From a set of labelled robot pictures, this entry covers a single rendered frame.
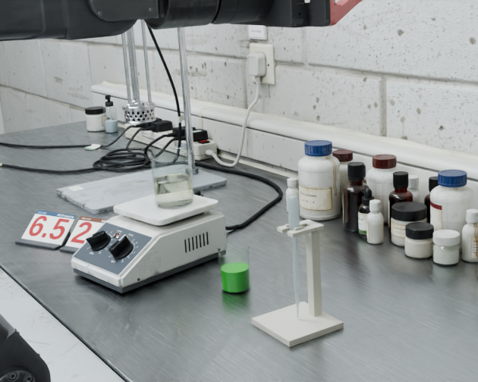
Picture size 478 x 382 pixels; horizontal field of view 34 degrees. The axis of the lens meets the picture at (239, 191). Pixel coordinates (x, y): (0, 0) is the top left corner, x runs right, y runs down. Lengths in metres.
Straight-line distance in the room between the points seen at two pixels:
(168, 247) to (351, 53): 0.57
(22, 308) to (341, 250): 0.47
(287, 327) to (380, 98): 0.62
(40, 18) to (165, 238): 0.58
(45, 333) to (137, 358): 0.15
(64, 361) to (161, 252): 0.25
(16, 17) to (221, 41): 1.29
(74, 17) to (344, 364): 0.48
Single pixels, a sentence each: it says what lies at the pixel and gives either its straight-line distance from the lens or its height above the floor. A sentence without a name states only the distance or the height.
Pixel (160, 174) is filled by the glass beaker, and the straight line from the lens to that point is 1.15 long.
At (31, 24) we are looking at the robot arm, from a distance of 0.60.
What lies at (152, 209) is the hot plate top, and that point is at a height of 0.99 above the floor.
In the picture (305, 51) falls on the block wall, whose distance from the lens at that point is 1.62.
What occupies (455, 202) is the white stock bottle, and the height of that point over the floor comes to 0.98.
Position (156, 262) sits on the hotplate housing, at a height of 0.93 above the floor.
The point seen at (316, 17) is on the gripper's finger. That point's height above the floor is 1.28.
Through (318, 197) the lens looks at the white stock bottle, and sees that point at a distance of 1.34.
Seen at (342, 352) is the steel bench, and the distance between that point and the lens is 0.91.
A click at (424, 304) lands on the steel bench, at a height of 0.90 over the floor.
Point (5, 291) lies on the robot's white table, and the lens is 1.18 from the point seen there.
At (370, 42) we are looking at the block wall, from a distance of 1.46.
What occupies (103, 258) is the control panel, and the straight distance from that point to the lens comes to 1.14.
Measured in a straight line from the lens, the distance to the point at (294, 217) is 0.91.
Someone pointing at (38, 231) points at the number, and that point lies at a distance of 1.37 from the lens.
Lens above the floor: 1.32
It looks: 16 degrees down
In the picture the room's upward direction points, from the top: 4 degrees counter-clockwise
